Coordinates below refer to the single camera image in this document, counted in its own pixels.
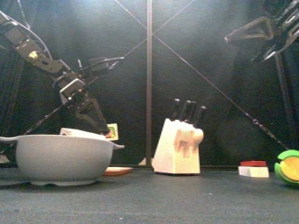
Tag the green white sushi piece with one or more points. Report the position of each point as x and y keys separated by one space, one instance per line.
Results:
x=114 y=131

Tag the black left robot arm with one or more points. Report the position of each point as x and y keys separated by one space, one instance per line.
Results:
x=37 y=57

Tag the white flat toy piece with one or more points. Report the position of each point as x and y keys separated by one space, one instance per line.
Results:
x=79 y=133

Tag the red white sushi piece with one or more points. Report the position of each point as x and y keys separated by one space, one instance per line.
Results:
x=254 y=169

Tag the orange toy plate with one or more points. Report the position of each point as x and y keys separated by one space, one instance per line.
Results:
x=118 y=170

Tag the small white object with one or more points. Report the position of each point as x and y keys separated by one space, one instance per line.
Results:
x=4 y=159

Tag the white toy knife block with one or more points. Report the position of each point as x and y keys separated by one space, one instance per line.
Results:
x=175 y=154

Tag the green yellow round toy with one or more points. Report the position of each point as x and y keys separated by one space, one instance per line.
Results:
x=288 y=167

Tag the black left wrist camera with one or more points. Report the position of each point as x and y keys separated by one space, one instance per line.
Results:
x=99 y=67

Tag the vertical metal frame pole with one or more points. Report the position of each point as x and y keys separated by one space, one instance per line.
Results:
x=148 y=87

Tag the dark frame post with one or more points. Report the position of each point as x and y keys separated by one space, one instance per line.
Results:
x=286 y=99

